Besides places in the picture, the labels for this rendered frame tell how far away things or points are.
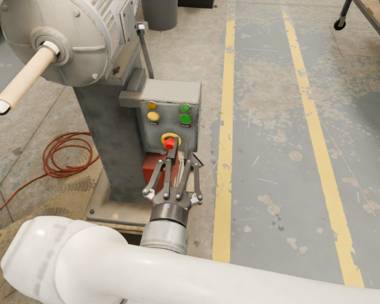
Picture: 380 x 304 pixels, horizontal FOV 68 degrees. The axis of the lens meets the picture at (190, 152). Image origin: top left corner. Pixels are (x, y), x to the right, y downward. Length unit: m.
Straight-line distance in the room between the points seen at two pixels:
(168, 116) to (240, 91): 1.93
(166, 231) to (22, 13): 0.56
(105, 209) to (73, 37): 1.00
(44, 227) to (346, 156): 2.17
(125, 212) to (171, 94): 0.88
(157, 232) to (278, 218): 1.41
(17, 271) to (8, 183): 1.88
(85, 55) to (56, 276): 0.52
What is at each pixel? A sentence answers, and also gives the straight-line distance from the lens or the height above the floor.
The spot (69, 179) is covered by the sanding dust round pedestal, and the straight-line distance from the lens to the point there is 2.10.
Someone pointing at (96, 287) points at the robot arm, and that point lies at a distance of 0.35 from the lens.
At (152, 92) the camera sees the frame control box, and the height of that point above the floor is 1.12.
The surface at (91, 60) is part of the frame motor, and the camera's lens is 0.75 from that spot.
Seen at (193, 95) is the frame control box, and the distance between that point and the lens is 0.76.
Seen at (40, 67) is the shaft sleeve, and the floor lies 1.26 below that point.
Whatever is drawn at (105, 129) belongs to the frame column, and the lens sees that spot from 1.14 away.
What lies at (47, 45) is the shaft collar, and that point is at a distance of 0.74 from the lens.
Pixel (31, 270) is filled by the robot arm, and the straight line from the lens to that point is 0.41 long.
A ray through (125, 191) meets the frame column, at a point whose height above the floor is 0.38.
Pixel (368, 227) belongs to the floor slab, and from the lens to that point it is 2.07.
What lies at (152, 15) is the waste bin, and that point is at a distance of 3.57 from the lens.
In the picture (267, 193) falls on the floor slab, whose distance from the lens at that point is 1.94.
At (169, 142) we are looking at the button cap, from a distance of 0.81.
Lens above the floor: 1.59
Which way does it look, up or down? 49 degrees down
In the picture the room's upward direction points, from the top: straight up
